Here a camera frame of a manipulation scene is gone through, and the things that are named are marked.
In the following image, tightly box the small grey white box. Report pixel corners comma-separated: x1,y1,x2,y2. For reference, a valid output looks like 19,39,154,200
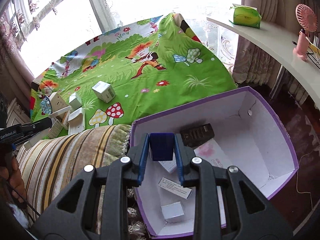
161,202,185,223

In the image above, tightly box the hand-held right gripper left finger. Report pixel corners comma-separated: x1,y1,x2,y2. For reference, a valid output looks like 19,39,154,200
30,132,150,240

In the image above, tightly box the green tissue pack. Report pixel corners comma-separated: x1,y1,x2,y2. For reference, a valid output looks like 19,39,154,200
229,3,262,29

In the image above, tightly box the black printed box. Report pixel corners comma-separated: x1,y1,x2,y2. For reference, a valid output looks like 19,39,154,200
179,123,215,147

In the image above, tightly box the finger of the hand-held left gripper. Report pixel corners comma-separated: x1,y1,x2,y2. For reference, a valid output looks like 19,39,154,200
16,119,53,137

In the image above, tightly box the person's left hand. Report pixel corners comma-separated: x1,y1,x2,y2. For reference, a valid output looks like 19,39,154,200
0,158,27,208

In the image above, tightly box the long white barcode box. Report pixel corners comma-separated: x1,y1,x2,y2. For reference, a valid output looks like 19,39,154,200
158,177,193,200

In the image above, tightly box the white radiator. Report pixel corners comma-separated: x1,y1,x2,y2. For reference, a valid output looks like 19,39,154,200
277,67,310,105

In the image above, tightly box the tall cream box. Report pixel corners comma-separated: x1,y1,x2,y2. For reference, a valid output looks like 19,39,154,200
48,92,63,113

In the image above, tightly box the small white text box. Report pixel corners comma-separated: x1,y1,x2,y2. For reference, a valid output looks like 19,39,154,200
47,118,63,139

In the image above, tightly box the blue white wicker ball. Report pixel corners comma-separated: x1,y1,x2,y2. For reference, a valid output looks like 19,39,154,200
39,97,54,116

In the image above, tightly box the white cube box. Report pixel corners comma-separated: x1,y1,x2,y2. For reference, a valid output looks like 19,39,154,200
92,81,116,103

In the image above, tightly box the pink handheld fan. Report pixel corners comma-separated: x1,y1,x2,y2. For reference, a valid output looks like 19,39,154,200
293,4,318,62

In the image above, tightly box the thin black cable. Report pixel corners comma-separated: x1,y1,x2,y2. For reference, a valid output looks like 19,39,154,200
0,175,41,217

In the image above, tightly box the small blue box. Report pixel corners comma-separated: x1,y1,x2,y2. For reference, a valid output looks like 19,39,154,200
149,133,175,161

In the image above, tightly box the striped plush cushion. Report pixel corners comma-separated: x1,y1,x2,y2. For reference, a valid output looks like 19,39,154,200
15,124,150,240

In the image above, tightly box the white shrink-wrapped box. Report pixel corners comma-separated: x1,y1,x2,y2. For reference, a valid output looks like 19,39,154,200
68,92,83,108

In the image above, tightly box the white floor cable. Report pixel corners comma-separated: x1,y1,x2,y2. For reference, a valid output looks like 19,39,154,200
296,150,320,210

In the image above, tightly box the white pink floral box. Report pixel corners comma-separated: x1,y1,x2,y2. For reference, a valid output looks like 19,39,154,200
194,139,232,169

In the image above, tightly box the purple cardboard box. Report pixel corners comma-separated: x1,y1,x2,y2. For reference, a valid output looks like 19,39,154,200
130,86,299,239

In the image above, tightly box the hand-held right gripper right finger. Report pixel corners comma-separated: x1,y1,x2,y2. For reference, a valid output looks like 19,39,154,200
174,133,294,240

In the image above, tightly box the long white slim box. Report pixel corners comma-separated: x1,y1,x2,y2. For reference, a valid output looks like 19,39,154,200
49,106,86,135

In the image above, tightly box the cream carved nightstand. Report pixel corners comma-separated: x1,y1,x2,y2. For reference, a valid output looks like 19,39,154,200
6,97,32,125

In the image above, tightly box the white curved desk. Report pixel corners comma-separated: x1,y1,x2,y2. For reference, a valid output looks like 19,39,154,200
206,17,320,105

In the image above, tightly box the white fluffy sleeve cuff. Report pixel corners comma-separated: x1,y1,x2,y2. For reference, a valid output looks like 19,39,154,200
7,202,29,228

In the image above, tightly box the white lace sheer curtain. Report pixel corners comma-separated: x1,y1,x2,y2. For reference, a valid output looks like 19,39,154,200
0,0,240,80

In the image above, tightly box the green cartoon printed blanket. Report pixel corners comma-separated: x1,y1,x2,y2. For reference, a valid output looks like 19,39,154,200
30,12,238,140

